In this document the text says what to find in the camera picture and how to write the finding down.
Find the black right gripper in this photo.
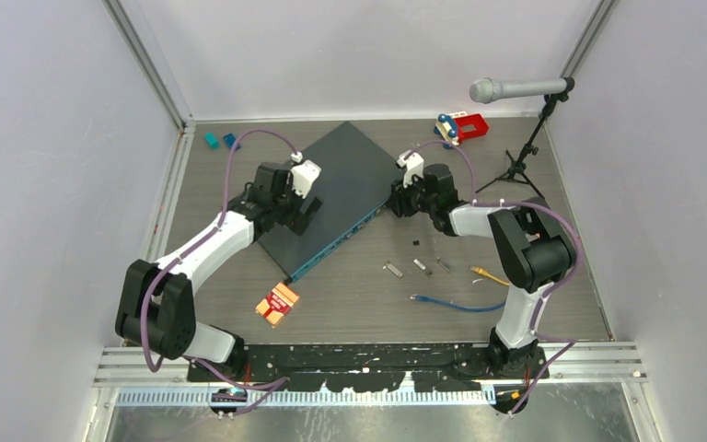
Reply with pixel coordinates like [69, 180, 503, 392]
[386, 169, 436, 218]

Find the dark network switch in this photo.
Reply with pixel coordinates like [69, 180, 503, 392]
[258, 122, 403, 284]

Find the silver SFP transceiver module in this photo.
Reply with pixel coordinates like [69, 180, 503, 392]
[412, 259, 433, 276]

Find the yellow ethernet cable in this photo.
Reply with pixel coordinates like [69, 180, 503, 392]
[469, 266, 510, 286]

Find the blue ethernet cable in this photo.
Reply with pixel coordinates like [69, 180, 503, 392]
[410, 294, 506, 314]

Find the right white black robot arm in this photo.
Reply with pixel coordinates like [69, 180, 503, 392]
[387, 154, 583, 378]

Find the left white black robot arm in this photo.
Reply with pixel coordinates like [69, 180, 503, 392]
[114, 159, 323, 381]

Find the red and gold card box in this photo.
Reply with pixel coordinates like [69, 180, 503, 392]
[255, 283, 300, 329]

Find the red white blue toy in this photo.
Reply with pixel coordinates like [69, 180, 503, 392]
[434, 111, 490, 146]

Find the blue plastic block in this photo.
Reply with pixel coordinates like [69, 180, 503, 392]
[223, 134, 240, 151]

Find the teal plastic block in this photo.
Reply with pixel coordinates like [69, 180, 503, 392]
[203, 133, 220, 150]

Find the black microphone tripod stand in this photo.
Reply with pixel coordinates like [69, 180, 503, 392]
[479, 76, 575, 198]

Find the grey microphone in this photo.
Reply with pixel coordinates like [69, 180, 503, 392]
[469, 77, 575, 104]

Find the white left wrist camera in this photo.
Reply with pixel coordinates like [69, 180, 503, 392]
[290, 159, 321, 199]

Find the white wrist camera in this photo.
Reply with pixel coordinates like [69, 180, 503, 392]
[397, 150, 424, 188]
[290, 159, 321, 199]

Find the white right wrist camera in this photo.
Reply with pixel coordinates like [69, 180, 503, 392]
[397, 150, 424, 188]

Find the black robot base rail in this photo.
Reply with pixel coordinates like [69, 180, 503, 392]
[188, 343, 548, 393]

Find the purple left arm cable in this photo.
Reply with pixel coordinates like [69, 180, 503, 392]
[138, 128, 305, 416]

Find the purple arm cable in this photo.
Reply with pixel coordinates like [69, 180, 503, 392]
[138, 128, 305, 416]
[397, 140, 585, 416]

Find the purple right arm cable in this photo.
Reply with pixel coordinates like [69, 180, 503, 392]
[397, 140, 585, 416]

